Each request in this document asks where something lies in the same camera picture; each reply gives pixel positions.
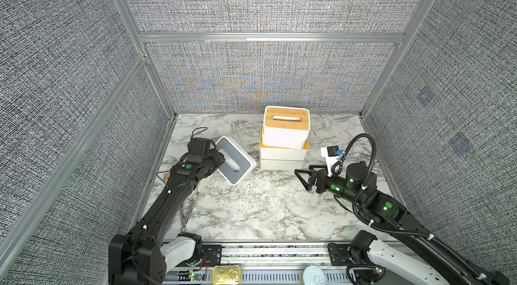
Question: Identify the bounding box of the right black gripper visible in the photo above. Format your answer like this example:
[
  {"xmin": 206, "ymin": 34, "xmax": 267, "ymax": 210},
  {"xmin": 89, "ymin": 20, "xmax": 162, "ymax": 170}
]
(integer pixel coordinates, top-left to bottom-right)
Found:
[{"xmin": 297, "ymin": 164, "xmax": 366, "ymax": 211}]

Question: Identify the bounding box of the grey lid tissue box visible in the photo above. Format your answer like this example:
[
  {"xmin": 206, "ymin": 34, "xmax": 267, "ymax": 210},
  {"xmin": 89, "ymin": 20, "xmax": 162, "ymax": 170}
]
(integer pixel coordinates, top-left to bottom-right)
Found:
[{"xmin": 215, "ymin": 136, "xmax": 257, "ymax": 186}]

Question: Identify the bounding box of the large bamboo lid tissue box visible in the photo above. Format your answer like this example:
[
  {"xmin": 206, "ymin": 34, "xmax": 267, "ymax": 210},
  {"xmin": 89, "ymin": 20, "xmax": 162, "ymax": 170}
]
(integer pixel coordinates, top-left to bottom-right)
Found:
[{"xmin": 259, "ymin": 158, "xmax": 306, "ymax": 171}]

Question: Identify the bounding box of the yellow lid tissue box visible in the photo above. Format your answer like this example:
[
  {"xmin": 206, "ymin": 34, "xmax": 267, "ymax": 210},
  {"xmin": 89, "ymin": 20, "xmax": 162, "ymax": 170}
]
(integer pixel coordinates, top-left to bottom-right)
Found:
[{"xmin": 259, "ymin": 136, "xmax": 310, "ymax": 161}]

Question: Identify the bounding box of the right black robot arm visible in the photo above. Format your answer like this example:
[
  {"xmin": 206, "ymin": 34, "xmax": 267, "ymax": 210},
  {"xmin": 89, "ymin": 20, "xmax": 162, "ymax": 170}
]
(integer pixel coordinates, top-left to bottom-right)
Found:
[{"xmin": 294, "ymin": 134, "xmax": 509, "ymax": 284}]

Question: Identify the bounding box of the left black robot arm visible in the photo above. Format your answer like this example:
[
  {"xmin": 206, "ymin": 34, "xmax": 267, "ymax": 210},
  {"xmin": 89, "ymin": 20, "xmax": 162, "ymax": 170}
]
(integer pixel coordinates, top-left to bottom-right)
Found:
[{"xmin": 108, "ymin": 137, "xmax": 225, "ymax": 284}]

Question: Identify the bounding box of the white round lid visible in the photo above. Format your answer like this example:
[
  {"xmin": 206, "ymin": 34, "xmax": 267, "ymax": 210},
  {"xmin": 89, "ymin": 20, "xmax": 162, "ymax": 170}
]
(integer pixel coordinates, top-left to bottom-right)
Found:
[{"xmin": 300, "ymin": 266, "xmax": 327, "ymax": 285}]

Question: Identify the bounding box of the gold sardine tin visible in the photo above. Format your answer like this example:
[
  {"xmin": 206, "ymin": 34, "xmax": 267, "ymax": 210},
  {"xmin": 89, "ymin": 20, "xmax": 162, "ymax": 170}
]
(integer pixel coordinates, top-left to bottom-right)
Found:
[{"xmin": 211, "ymin": 265, "xmax": 242, "ymax": 285}]

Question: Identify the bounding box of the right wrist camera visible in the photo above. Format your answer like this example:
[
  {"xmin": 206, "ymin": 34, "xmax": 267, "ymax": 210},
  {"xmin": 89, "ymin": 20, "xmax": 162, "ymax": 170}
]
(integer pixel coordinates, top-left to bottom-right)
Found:
[{"xmin": 320, "ymin": 146, "xmax": 345, "ymax": 177}]

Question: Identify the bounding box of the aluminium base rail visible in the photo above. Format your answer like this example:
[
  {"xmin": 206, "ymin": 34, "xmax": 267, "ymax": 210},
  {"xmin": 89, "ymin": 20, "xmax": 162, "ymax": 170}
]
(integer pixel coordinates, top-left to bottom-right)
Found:
[{"xmin": 161, "ymin": 240, "xmax": 445, "ymax": 285}]

